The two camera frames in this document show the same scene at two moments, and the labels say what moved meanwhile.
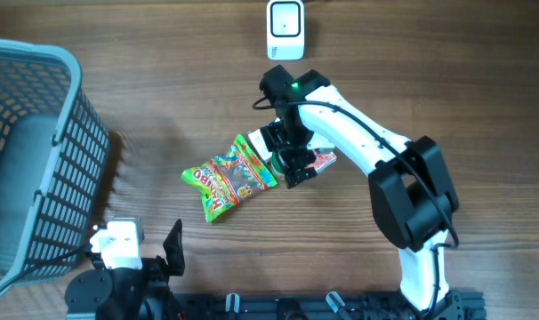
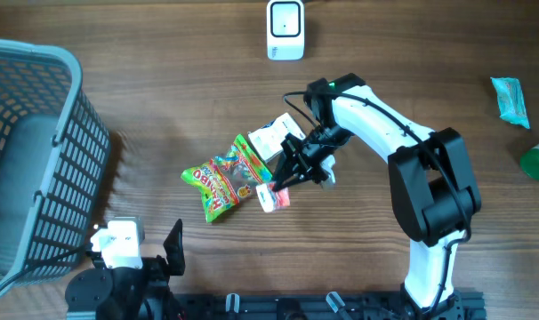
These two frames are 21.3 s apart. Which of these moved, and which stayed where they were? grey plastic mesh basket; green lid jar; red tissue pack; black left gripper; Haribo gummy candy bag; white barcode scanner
Moved: red tissue pack; green lid jar
Stayed: Haribo gummy candy bag; black left gripper; white barcode scanner; grey plastic mesh basket
